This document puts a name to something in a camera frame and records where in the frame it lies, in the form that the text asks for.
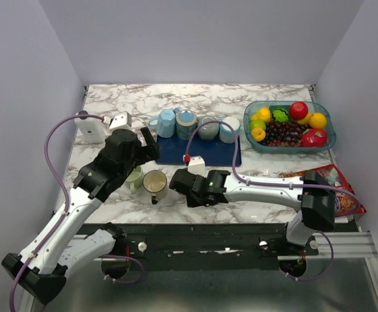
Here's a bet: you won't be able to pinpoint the white bottle black cap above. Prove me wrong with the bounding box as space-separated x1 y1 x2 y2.
75 110 105 144

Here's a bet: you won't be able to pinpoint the orange toy orange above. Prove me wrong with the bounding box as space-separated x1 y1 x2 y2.
308 112 327 129

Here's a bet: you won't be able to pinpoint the green toy lime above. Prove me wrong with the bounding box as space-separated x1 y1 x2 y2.
249 120 266 131

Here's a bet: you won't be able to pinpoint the yellow toy banana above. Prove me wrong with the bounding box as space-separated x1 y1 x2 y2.
297 113 312 125

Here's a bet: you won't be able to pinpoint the cream textured mug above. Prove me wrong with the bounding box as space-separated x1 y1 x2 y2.
142 170 168 205

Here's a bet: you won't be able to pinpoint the red snack bag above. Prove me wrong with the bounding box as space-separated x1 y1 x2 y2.
278 164 366 217

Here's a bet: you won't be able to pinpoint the teal plastic fruit basket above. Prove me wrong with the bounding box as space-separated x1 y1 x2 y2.
243 101 336 154

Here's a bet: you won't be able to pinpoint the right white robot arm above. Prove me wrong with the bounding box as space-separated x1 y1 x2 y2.
169 169 336 255

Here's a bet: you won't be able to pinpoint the red toy dragon fruit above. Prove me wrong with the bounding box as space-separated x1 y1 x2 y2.
301 129 328 148

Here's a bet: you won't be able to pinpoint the light blue faceted mug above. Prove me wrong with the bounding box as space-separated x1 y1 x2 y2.
148 109 176 138

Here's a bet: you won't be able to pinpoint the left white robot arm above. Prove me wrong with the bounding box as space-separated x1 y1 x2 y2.
1 127 160 305

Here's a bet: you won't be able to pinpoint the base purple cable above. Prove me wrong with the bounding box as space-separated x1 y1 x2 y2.
102 255 146 285
284 230 336 283

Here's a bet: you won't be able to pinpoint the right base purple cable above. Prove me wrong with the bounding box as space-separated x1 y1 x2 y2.
284 230 336 283

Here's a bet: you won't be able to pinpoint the dark blue tray mat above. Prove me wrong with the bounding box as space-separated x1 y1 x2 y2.
156 135 235 167

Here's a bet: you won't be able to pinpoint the blue white mug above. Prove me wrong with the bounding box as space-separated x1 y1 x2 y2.
219 117 241 144

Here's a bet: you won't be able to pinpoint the yellow toy lemon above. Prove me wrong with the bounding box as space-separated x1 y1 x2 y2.
250 107 271 123

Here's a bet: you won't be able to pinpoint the red toy apple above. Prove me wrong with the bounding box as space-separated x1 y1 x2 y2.
289 101 308 120

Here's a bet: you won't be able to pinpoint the yellow toy pepper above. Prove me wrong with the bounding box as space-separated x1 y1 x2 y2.
250 127 266 142

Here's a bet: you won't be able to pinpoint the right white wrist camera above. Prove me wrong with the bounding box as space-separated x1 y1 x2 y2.
183 154 206 176

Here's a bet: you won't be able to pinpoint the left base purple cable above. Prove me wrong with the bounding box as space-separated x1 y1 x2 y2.
102 255 146 285

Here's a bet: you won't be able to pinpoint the green toy watermelon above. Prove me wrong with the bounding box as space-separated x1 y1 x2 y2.
271 108 290 123

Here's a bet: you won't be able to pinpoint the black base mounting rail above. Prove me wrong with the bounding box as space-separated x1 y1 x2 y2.
71 223 362 272

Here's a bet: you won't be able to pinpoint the blue mug tan rim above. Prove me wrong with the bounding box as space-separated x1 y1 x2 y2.
174 109 197 140

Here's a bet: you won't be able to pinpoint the purple toy grapes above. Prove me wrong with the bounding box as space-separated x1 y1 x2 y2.
260 121 310 147

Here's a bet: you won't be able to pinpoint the light green mug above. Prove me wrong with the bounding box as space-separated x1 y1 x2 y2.
125 166 144 194

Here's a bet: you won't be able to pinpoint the grey-blue round mug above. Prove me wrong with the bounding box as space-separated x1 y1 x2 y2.
197 116 219 140

